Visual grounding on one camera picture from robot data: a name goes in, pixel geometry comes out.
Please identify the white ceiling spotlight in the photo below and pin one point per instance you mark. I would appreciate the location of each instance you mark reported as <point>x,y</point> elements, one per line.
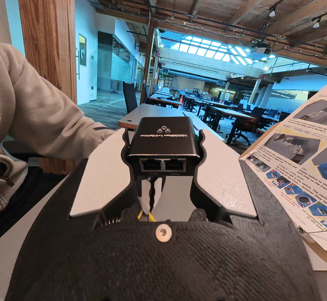
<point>272,13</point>
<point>316,24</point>

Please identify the black ethernet splitter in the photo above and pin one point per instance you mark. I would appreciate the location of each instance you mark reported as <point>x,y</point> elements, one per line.
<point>163,142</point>

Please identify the instruction sheet on stand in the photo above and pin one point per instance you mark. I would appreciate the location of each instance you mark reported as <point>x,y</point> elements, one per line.
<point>316,248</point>

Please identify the black office chair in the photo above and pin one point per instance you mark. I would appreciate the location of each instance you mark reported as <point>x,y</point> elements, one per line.
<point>251,122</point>
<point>130,96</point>

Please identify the white ceiling projector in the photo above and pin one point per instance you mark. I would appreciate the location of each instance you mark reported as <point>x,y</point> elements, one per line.
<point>259,50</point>

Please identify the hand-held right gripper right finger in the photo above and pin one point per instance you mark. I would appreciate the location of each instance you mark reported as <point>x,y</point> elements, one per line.
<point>224,178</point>

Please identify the printed instruction sheet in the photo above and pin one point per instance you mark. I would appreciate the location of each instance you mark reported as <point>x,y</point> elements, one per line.
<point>293,158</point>

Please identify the person's left forearm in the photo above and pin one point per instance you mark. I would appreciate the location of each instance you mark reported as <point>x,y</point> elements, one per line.
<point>38,107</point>

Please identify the white stand base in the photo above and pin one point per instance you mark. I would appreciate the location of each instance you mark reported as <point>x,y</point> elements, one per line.
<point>318,264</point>

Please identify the grey table with wooden edge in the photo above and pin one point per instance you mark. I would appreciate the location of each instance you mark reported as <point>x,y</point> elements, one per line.
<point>232,113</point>
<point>153,110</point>

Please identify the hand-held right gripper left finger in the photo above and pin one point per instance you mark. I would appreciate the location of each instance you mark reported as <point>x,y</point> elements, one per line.
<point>102,178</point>

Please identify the wooden post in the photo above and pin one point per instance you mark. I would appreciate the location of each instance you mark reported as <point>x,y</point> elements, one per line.
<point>46,38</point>

